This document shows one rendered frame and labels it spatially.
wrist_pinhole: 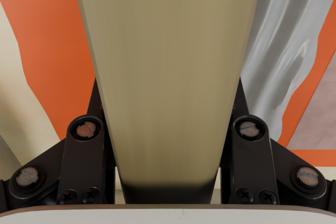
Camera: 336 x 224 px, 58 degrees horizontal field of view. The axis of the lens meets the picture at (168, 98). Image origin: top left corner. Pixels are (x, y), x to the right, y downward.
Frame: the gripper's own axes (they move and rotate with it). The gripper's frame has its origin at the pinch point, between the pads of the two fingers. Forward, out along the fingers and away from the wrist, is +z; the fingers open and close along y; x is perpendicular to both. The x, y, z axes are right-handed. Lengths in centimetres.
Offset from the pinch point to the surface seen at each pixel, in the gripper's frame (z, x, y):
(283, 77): 8.0, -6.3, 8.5
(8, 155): 7.6, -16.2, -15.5
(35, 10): 8.2, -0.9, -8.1
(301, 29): 7.6, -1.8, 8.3
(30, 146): 8.3, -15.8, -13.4
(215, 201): 6.9, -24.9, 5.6
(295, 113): 8.4, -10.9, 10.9
